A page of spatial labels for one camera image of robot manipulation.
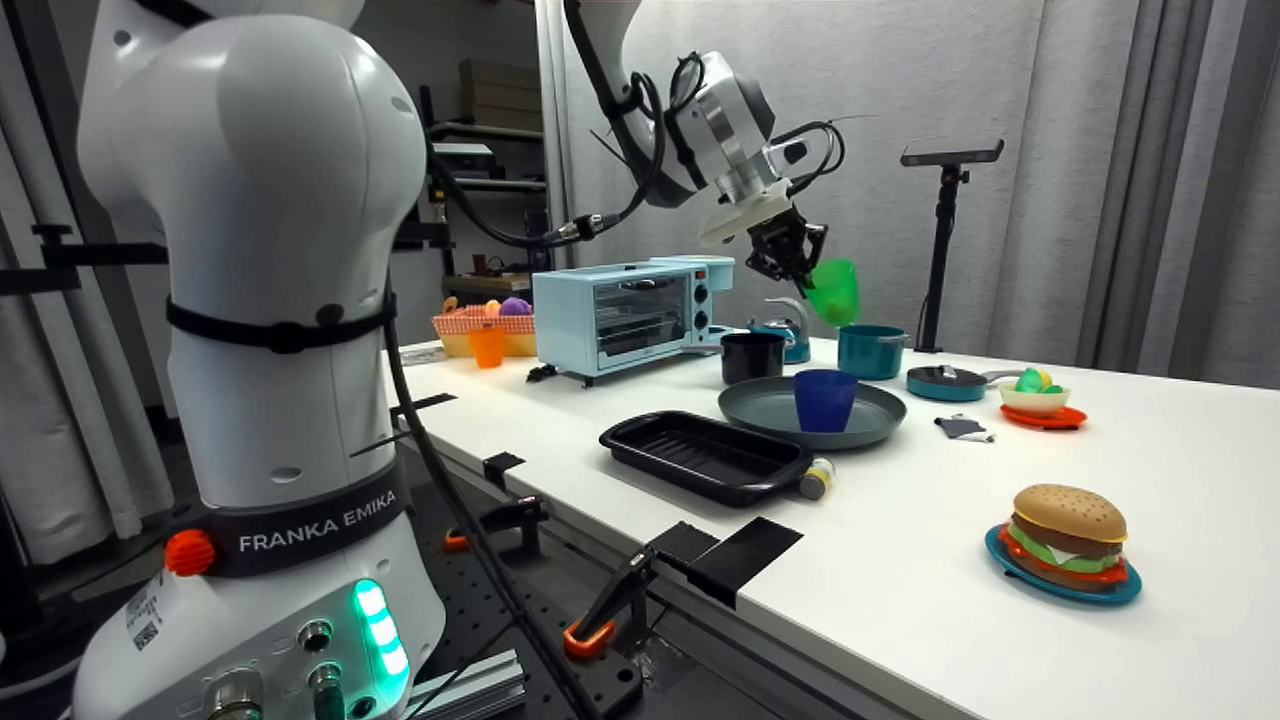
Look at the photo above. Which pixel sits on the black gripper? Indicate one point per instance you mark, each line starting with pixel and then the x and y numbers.
pixel 786 247

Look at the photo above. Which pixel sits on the green plastic cup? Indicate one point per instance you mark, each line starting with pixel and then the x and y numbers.
pixel 834 288

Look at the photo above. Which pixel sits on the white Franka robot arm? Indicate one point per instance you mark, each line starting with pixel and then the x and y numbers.
pixel 272 154

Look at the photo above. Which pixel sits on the blue plastic cup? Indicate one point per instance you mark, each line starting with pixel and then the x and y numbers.
pixel 827 397

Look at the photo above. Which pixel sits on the grey round plate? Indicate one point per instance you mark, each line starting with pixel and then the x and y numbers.
pixel 771 407

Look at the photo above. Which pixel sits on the toy food on orange plate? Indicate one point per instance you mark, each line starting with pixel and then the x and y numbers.
pixel 1036 400

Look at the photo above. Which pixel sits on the orange plastic cup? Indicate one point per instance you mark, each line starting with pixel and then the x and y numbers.
pixel 489 346

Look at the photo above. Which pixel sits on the small teal plate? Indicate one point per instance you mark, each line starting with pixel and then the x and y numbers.
pixel 1096 597

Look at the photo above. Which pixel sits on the glass kettle teal base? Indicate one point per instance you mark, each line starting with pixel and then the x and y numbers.
pixel 791 322

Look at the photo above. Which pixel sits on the black cooking pot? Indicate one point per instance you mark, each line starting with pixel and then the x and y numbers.
pixel 750 358

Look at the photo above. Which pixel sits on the teal cooking pot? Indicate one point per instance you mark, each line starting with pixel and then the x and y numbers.
pixel 869 349

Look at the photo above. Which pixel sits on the light blue toaster oven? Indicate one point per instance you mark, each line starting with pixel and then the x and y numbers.
pixel 618 317

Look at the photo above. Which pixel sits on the black rectangular tray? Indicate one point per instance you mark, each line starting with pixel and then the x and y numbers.
pixel 706 456

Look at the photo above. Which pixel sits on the white toy piece by tray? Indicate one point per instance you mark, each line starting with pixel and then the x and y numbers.
pixel 818 479

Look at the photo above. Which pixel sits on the small grey toy piece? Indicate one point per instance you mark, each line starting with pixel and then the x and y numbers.
pixel 965 429

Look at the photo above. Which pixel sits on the orange black clamp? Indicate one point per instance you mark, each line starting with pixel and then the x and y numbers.
pixel 710 566

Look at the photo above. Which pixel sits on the toy burger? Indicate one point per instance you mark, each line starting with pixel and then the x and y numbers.
pixel 1071 538

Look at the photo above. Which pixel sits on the black camera stand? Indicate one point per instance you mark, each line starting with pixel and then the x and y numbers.
pixel 955 173

